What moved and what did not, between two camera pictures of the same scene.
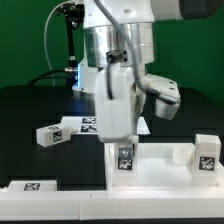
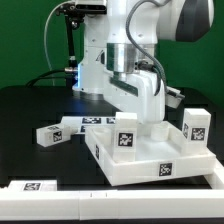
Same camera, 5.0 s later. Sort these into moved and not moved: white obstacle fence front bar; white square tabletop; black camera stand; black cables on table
Moved: white square tabletop
Not moved: black camera stand; white obstacle fence front bar; black cables on table
